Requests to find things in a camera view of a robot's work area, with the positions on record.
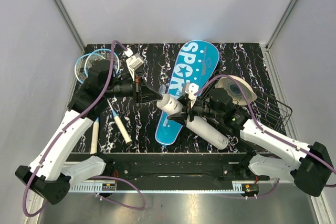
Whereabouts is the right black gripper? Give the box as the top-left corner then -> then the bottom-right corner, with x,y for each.
167,94 -> 223,127

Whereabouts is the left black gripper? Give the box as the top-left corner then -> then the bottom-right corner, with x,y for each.
103,70 -> 163,105

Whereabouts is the white shuttlecock tube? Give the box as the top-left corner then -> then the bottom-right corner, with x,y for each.
155,94 -> 228,150

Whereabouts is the blue racket cover bag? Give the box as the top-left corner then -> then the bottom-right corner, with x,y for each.
154,39 -> 220,146

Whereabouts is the clear plastic tube lid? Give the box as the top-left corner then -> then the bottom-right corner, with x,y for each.
159,84 -> 166,95

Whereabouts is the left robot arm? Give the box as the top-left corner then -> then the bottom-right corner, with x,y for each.
15,56 -> 162,205

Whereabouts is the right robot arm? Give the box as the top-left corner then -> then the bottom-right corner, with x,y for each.
161,88 -> 335,197

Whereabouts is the blue badminton racket front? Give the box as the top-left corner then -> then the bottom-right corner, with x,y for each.
84,49 -> 132,145

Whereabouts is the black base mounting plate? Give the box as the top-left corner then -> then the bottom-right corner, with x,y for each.
65,152 -> 271,190

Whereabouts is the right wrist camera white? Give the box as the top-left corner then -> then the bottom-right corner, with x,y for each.
182,82 -> 199,100

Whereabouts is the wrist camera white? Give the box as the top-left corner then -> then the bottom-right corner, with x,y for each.
126,54 -> 144,78
182,82 -> 199,100

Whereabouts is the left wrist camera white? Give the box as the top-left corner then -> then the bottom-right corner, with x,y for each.
126,54 -> 144,78

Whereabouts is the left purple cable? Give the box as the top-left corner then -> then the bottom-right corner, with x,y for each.
23,40 -> 146,217

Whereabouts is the purple cable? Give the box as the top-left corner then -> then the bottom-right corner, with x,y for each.
193,74 -> 336,199
23,40 -> 146,217

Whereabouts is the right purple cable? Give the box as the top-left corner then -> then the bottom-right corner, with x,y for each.
193,74 -> 336,199

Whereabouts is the black wire dish rack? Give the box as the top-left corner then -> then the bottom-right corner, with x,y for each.
204,69 -> 293,154

